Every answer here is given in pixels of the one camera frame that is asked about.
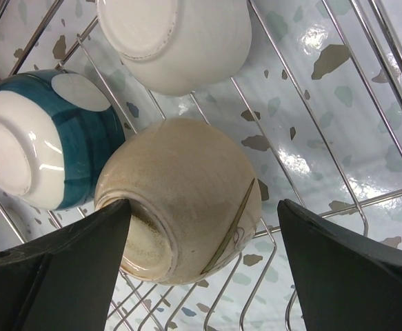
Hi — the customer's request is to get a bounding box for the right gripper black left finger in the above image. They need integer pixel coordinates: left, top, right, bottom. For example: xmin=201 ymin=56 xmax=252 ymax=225
xmin=0 ymin=199 xmax=131 ymax=330

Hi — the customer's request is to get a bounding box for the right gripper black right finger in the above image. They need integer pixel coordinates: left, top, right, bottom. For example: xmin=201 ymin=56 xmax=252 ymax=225
xmin=277 ymin=199 xmax=402 ymax=330

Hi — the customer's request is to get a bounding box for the teal white dotted bowl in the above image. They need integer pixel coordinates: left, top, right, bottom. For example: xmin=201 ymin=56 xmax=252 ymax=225
xmin=0 ymin=70 xmax=125 ymax=210

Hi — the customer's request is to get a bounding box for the cream floral bowl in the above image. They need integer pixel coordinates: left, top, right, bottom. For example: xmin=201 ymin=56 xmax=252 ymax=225
xmin=94 ymin=118 xmax=262 ymax=285

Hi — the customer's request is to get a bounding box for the small white bowl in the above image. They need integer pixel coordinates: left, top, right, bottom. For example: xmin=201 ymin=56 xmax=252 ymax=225
xmin=96 ymin=0 xmax=252 ymax=97

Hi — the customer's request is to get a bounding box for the wire dish rack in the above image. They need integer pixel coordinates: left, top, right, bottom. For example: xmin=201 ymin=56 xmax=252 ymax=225
xmin=0 ymin=1 xmax=402 ymax=330

